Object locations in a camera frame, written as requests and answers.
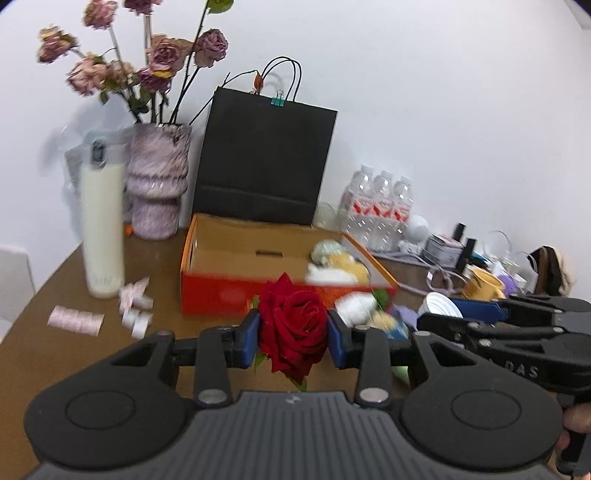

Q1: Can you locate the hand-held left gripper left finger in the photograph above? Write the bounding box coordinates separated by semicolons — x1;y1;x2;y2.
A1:
110;308;262;409

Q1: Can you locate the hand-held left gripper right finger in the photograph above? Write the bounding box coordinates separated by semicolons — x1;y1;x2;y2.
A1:
326;309;468;409

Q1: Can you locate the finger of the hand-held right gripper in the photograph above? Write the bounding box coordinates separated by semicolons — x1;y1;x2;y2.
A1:
450;296;557;326
417;313;552;355

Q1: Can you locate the red rose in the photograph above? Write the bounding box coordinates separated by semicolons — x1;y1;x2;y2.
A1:
256;272;329;393

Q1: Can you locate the orange cardboard box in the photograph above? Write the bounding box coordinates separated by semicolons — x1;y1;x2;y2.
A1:
180;213;399;317

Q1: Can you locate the wooden desktop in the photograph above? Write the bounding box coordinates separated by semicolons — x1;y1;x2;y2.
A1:
0;226;467;462

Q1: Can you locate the person's right hand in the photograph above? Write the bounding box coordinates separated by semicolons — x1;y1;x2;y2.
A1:
556;401;588;452

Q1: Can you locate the white ribbed cup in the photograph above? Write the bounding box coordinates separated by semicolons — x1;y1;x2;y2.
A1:
418;292;462;319

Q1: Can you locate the yellow mug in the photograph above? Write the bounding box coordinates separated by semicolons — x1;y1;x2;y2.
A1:
462;268;506;302

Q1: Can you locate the white crumpled wrapper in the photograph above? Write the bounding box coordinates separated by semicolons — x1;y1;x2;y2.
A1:
335;292;379;326

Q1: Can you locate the tall black bottle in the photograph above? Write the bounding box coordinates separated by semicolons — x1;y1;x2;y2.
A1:
457;237;477;273

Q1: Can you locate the small tin box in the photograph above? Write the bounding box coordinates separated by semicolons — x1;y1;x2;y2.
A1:
422;233;465;266

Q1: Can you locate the white and yellow plush toy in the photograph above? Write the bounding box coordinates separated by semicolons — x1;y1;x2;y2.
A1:
305;251;370;284

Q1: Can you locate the brown bag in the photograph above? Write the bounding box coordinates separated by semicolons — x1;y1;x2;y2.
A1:
529;246;575;296

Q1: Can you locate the iridescent shell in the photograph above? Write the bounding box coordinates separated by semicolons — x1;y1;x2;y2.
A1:
311;240;347;264

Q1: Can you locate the white round lamp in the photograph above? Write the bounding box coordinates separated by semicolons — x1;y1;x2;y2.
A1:
399;215;430;254

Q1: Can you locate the clear water bottle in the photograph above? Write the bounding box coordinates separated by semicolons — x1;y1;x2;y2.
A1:
390;175;414;245
369;171;395;250
339;165;375;241

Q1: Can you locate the folded pink packet strip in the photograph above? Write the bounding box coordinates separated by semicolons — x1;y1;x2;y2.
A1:
117;277;154;337

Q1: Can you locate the glass jar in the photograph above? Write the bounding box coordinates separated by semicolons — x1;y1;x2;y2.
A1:
315;202;342;230

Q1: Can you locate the pink marbled vase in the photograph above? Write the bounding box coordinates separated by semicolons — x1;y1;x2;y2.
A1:
126;122;192;241

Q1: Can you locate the black paper bag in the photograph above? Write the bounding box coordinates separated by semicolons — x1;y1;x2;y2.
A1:
191;56;339;227

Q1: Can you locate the white thermos bottle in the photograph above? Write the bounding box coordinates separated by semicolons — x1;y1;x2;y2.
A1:
79;131;134;299

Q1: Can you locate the dried pink flower bouquet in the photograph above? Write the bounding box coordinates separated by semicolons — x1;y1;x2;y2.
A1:
36;0;264;126

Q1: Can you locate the purple cable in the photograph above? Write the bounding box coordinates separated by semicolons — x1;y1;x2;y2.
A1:
369;251;467;296

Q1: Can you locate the white cable loop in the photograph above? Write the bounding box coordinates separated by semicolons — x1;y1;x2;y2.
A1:
485;230;514;260

